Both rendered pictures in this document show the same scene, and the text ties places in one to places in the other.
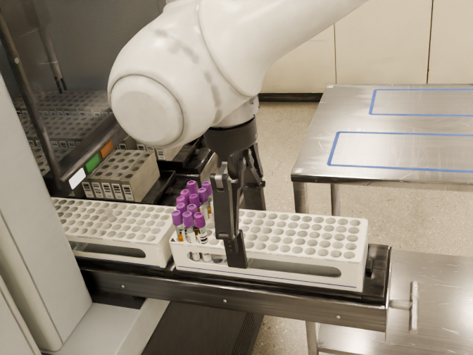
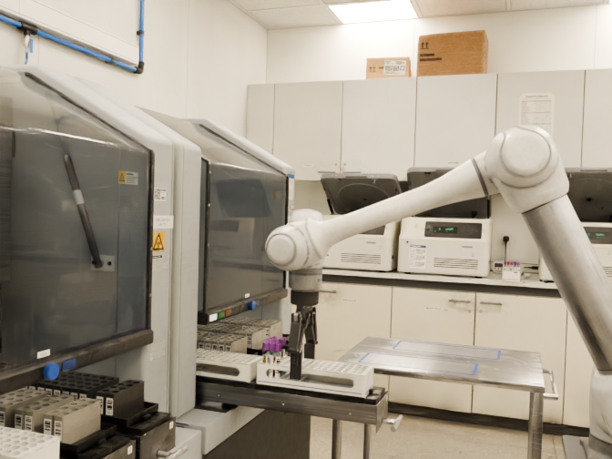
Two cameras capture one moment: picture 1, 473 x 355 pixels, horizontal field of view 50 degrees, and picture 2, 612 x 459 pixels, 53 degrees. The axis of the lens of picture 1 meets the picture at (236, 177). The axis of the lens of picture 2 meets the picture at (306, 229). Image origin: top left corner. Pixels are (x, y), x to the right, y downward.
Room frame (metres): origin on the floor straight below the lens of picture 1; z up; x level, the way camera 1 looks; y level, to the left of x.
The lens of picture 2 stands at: (-0.98, 0.09, 1.27)
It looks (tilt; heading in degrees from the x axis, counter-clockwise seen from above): 2 degrees down; 357
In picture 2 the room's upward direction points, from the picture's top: 2 degrees clockwise
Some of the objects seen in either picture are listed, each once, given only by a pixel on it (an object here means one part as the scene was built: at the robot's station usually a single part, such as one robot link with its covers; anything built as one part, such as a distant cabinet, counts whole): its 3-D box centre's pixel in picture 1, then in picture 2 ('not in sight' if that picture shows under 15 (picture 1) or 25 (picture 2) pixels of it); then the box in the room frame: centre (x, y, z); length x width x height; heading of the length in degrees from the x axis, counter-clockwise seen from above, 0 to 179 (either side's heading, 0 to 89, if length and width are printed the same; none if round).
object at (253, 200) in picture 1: (254, 206); (309, 356); (0.68, -0.02, 0.88); 0.03 x 0.01 x 0.07; 68
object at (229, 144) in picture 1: (232, 146); (304, 307); (0.63, 0.00, 1.02); 0.08 x 0.07 x 0.09; 158
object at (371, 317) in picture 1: (196, 265); (267, 392); (0.67, 0.09, 0.78); 0.73 x 0.14 x 0.09; 68
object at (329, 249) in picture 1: (268, 246); (314, 375); (0.62, -0.03, 0.84); 0.30 x 0.10 x 0.06; 68
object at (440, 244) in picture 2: not in sight; (448, 220); (3.00, -1.08, 1.24); 0.62 x 0.56 x 0.69; 158
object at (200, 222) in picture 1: (204, 242); (278, 364); (0.61, 0.07, 0.87); 0.02 x 0.02 x 0.11
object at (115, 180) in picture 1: (131, 177); (229, 348); (0.88, 0.21, 0.85); 0.12 x 0.02 x 0.06; 158
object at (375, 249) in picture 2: not in sight; (362, 220); (3.22, -0.54, 1.22); 0.62 x 0.56 x 0.64; 156
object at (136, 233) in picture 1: (98, 232); (208, 365); (0.74, 0.26, 0.83); 0.30 x 0.10 x 0.06; 68
